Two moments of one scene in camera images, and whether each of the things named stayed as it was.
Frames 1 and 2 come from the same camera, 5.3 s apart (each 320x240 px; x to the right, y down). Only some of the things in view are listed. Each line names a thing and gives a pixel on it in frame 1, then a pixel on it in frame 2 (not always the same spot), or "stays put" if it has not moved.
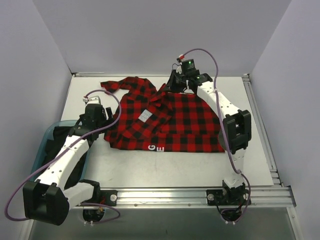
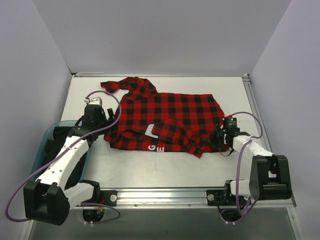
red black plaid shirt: (163, 120) stays put
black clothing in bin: (60, 132) stays put
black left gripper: (106, 118) stays put
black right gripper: (173, 81) -> (222, 131)
